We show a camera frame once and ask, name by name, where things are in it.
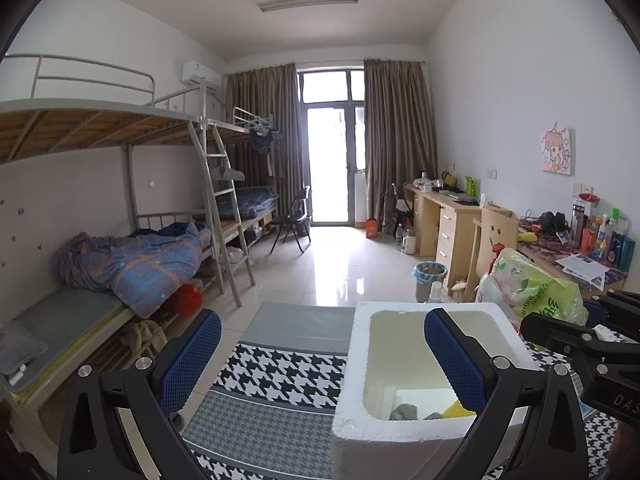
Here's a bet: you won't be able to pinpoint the white air conditioner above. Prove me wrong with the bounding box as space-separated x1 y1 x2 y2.
181 61 221 92

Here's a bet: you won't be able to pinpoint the blue checked quilt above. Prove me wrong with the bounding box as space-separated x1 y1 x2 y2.
54 225 212 318

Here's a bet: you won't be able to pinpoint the metal bunk bed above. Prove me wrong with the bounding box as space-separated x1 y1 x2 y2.
0 54 261 411
200 107 281 261

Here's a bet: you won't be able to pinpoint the trash bin with blue liner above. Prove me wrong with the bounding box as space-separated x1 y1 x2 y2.
412 261 448 303

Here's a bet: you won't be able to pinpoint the wooden chair with smiley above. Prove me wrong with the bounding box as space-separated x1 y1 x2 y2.
467 206 518 301

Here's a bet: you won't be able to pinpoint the grey towel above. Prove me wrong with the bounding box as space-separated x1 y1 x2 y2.
210 165 246 183

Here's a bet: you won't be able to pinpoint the wooden desk with drawers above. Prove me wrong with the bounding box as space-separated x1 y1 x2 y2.
402 183 513 286

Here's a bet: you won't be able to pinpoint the white green plastic bag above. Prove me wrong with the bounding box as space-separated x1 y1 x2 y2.
475 247 590 326

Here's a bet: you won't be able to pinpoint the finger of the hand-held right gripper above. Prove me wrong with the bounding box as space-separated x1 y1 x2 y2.
584 289 640 327
520 312 619 362

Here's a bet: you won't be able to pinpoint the white foam box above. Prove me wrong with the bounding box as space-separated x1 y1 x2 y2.
331 301 543 480

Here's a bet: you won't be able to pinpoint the metal bunk ladder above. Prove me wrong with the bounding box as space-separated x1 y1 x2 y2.
189 120 256 306

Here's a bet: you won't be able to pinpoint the row of toiletry bottles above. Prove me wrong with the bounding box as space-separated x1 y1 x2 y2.
570 199 637 266

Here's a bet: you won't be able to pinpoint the blue checked bedding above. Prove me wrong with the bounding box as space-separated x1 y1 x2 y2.
216 187 279 220

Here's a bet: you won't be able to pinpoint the metal folding stand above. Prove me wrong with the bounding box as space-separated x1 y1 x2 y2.
382 183 416 233

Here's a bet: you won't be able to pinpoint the glass balcony door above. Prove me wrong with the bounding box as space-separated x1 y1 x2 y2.
296 70 366 226

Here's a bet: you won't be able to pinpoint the black headphones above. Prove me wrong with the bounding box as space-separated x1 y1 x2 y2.
539 211 571 233

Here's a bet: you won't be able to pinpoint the yellow scrub brush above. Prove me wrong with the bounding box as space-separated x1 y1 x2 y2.
422 400 476 420

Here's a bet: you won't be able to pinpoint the grey padded pouch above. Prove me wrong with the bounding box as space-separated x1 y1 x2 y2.
0 320 48 393

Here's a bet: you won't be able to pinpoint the dark hanging clothes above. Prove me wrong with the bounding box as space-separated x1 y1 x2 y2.
248 130 276 153

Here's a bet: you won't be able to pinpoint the red plastic bag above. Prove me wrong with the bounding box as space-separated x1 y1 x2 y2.
167 284 203 317

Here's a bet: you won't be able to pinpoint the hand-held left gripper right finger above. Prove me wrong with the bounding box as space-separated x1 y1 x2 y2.
424 307 591 480

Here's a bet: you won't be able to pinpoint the beige cloth bundle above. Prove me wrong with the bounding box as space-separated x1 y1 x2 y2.
119 320 168 356

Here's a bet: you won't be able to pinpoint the black folding chair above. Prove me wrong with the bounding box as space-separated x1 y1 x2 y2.
270 185 312 255

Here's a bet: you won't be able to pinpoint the white tall appliance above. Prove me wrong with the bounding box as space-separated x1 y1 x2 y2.
352 172 366 226

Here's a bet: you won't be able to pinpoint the houndstooth table cloth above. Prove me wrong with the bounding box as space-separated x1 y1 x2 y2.
182 340 640 480

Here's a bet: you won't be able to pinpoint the pink cartoon wall picture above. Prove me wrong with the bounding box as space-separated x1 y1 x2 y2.
540 121 572 175

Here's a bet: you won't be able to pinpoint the brown curtain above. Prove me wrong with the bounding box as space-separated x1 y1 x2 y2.
363 59 438 221
226 65 307 216

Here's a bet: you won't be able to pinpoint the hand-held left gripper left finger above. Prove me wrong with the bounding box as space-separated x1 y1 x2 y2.
59 308 222 480

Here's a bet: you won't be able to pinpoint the printed paper sheets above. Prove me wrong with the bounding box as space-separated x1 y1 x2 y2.
555 254 611 291

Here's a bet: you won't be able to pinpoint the ceiling tube lamp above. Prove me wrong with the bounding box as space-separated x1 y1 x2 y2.
258 0 360 13

